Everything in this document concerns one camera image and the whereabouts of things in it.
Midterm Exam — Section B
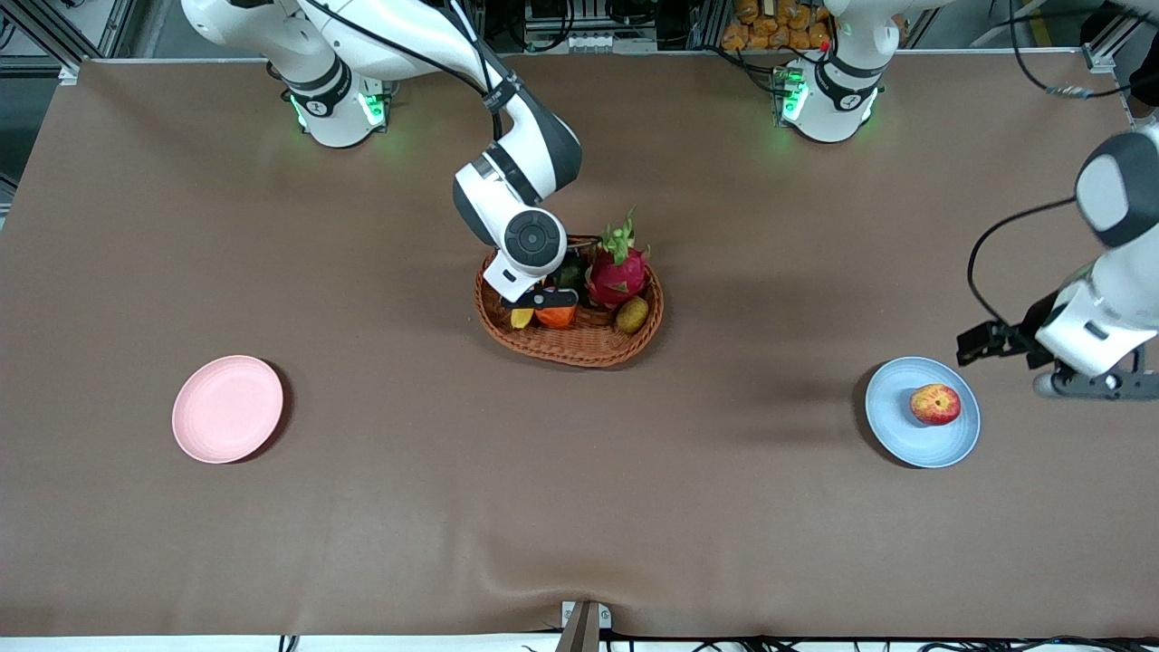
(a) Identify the brown table cloth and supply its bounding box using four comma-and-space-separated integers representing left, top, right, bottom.
0, 50, 1159, 639

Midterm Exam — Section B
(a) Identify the pink dragon fruit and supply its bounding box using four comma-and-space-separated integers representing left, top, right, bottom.
584, 206, 651, 309

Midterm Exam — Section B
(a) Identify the bag of orange snacks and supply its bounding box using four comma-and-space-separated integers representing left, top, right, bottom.
722, 0, 834, 52

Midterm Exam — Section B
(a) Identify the pink plate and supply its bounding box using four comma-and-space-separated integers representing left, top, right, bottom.
171, 355, 284, 465

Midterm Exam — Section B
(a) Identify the brown wicker basket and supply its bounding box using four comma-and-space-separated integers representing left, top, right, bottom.
474, 234, 665, 369

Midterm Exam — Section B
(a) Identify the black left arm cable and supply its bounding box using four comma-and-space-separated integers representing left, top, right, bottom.
966, 0, 1159, 329

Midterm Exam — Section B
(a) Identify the red yellow apple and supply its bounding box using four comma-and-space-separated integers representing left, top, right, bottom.
909, 383, 963, 427

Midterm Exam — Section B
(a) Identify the blue plate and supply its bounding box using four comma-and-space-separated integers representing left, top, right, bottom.
865, 356, 982, 469

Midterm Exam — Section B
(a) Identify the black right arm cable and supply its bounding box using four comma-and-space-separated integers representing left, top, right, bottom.
299, 0, 508, 139

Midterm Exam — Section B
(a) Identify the grey metal table clamp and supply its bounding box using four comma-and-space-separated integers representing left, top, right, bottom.
560, 600, 612, 652

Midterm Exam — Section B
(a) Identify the aluminium frame profile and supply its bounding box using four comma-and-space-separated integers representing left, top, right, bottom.
0, 0, 137, 78
1082, 0, 1144, 73

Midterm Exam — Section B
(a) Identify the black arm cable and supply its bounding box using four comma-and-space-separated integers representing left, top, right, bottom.
299, 0, 508, 139
966, 0, 1159, 329

